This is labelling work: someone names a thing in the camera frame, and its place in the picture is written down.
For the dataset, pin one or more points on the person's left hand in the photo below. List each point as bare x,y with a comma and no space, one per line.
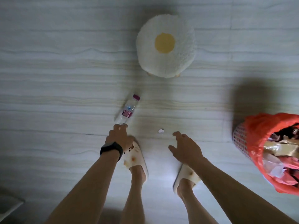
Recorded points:
119,137

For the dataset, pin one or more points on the person's right hand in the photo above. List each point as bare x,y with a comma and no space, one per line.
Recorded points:
188,149

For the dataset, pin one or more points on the person's right thumb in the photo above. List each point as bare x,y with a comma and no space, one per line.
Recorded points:
172,150

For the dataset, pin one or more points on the person's left fingers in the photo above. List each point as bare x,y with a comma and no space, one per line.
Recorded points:
120,128

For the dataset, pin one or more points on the clear plastic bottle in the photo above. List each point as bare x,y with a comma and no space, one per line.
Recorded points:
129,109

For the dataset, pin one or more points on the person's left forearm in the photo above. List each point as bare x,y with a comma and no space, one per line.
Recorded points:
88,184

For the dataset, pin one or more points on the person's right forearm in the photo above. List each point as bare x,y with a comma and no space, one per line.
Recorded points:
233,193

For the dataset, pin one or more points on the black wristband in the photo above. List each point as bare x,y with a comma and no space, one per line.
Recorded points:
112,147

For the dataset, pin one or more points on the small white paper scrap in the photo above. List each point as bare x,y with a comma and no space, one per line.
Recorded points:
161,131

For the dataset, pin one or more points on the person's right cream slipper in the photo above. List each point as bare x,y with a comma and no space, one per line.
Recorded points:
186,174

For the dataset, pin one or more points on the person's cream slipper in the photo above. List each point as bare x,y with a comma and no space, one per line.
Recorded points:
186,174
136,160

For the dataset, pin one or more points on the person's left cream slipper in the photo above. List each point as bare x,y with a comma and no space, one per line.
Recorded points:
136,160

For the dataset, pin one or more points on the person's right leg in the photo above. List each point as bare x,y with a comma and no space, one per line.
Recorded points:
193,202

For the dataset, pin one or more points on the person's leg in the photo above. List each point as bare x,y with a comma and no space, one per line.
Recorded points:
134,200
193,202

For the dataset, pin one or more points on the person's left leg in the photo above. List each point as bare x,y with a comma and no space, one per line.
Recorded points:
134,200

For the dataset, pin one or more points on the white mesh waste basket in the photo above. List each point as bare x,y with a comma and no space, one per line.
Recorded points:
240,139

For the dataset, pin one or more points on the white fluffy fried-egg stool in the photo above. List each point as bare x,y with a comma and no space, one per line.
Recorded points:
165,58

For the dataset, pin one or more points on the red plastic bin bag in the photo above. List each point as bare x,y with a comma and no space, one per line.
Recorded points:
257,130

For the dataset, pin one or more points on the pile of rubbish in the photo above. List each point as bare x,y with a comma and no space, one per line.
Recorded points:
282,156

